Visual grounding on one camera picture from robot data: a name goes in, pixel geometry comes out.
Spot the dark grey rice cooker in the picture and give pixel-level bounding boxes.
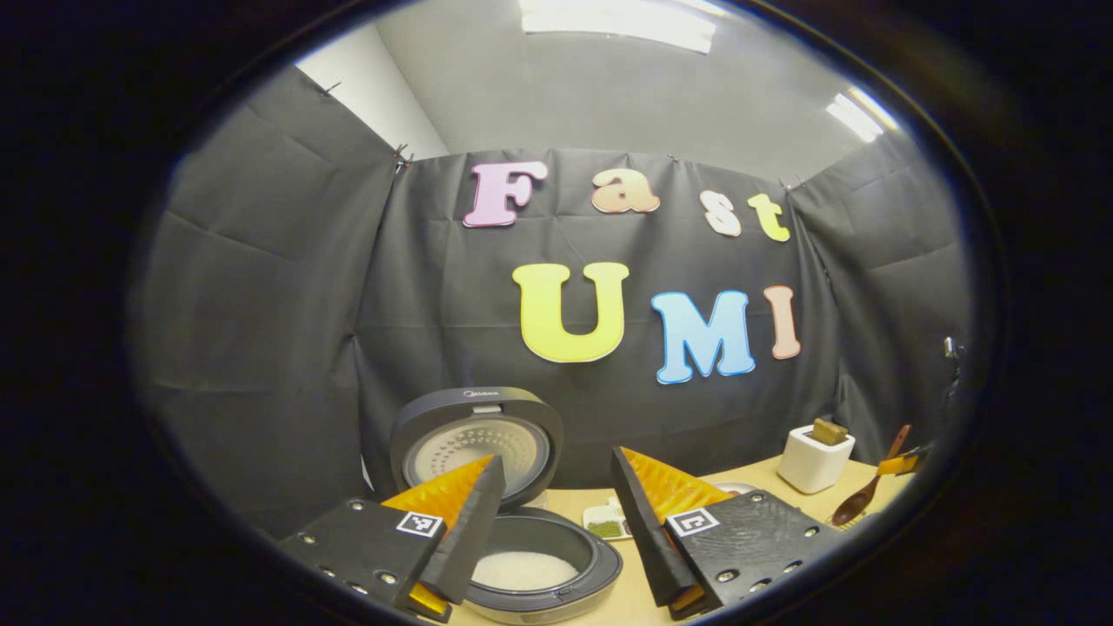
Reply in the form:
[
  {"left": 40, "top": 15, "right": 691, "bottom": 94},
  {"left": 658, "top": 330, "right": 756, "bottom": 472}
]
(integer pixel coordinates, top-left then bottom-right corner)
[{"left": 389, "top": 387, "right": 624, "bottom": 625}]

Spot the white rice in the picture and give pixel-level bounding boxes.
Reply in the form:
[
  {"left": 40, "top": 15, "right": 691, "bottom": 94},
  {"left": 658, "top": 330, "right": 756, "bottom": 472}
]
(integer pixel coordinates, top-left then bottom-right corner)
[{"left": 472, "top": 550, "right": 581, "bottom": 594}]

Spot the white divided bean dish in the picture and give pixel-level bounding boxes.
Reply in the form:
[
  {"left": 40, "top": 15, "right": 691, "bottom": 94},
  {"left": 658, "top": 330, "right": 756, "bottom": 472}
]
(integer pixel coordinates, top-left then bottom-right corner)
[{"left": 583, "top": 496, "right": 634, "bottom": 542}]

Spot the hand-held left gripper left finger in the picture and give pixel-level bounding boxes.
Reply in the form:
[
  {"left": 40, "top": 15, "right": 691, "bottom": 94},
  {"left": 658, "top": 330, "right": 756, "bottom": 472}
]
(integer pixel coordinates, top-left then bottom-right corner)
[{"left": 278, "top": 454, "right": 508, "bottom": 623}]

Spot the black backdrop cloth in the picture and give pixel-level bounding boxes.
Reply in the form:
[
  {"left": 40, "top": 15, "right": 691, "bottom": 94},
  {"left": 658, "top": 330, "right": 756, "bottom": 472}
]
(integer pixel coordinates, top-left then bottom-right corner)
[{"left": 130, "top": 65, "right": 979, "bottom": 540}]

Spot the white chopstick holder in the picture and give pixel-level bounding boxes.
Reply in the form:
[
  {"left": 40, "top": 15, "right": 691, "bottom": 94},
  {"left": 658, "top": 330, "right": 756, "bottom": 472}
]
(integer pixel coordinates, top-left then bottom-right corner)
[{"left": 776, "top": 424, "right": 856, "bottom": 495}]

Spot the brown wooden spoon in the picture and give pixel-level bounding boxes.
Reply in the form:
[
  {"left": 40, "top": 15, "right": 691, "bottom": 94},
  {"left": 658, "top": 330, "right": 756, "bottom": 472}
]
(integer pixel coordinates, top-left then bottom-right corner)
[{"left": 830, "top": 424, "right": 914, "bottom": 528}]

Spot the large ceiling light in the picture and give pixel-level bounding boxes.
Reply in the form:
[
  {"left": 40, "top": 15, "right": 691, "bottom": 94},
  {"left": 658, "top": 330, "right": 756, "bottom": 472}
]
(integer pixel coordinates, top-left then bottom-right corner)
[{"left": 520, "top": 0, "right": 718, "bottom": 55}]

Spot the small ceiling light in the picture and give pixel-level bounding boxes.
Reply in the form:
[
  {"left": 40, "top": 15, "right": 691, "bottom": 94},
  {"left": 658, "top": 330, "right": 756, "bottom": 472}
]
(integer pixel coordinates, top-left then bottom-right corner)
[{"left": 826, "top": 85, "right": 901, "bottom": 144}]

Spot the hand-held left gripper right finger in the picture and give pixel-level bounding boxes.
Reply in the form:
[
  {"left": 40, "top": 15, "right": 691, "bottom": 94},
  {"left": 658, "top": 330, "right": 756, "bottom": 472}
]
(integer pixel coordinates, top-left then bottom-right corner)
[{"left": 610, "top": 446, "right": 849, "bottom": 621}]

